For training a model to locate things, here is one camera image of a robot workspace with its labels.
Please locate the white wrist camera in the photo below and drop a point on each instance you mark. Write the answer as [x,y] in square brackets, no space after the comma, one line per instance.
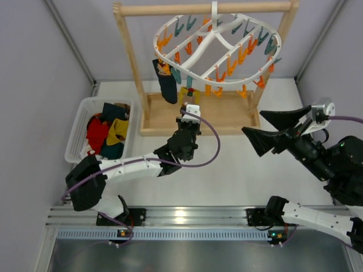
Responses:
[319,115]
[190,113]

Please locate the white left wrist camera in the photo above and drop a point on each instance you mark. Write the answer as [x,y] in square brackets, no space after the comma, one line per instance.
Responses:
[190,113]

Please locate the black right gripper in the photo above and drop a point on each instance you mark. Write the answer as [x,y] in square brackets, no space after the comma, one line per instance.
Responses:
[290,136]

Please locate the olive yellow sock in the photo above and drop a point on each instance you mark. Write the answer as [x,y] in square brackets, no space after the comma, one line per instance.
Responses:
[189,95]

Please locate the white slotted cable duct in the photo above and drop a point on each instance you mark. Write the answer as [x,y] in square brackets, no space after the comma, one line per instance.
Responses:
[165,234]

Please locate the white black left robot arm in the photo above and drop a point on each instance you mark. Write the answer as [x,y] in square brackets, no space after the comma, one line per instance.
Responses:
[89,183]

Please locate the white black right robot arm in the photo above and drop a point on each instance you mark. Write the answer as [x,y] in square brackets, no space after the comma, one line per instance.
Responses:
[339,166]

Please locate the pile of socks in basket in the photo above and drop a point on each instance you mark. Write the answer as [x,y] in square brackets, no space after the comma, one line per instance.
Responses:
[108,114]

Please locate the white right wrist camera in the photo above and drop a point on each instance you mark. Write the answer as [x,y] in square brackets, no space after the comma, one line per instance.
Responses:
[319,115]

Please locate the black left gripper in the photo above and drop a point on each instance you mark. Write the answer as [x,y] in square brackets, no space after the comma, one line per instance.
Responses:
[189,126]

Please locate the red sock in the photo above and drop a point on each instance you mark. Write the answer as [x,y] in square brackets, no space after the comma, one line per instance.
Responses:
[97,132]

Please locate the white plastic basket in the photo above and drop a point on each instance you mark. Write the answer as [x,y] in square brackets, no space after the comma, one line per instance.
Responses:
[87,108]

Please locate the wooden hanger rack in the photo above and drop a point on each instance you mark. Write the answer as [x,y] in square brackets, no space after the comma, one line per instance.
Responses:
[227,113]

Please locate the white round clip hanger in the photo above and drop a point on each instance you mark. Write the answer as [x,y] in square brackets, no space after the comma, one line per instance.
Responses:
[225,52]

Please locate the aluminium mounting rail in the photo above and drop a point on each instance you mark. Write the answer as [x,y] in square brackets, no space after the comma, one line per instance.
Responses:
[158,216]

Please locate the dark navy sock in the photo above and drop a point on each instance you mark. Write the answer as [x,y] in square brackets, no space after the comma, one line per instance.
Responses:
[167,84]

